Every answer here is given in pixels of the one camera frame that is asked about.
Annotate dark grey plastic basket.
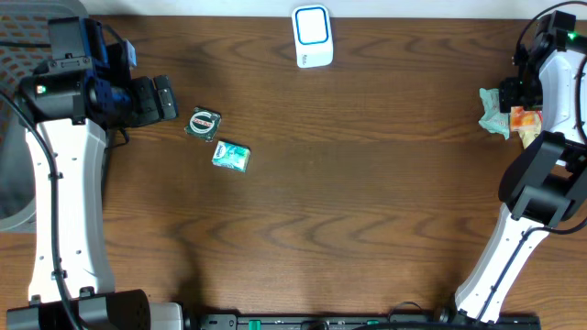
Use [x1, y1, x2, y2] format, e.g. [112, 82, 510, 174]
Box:
[1, 0, 88, 233]

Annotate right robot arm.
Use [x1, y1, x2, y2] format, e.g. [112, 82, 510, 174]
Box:
[434, 5, 586, 329]

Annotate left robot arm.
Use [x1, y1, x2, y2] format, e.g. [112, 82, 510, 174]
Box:
[6, 16, 191, 329]

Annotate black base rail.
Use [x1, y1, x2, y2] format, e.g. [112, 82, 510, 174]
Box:
[182, 313, 542, 330]

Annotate orange Kleenex tissue pack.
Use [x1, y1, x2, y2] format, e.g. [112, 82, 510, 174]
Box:
[509, 106, 542, 132]

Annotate white barcode scanner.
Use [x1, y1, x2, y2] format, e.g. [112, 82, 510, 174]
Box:
[291, 5, 334, 69]

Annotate green Kleenex tissue pack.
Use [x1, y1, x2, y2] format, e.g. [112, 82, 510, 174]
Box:
[212, 141, 250, 172]

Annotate white blue snack bag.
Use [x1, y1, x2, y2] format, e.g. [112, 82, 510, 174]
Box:
[518, 128, 541, 149]

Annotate teal wet wipes pack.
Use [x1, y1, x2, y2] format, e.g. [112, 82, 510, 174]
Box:
[478, 88, 510, 140]

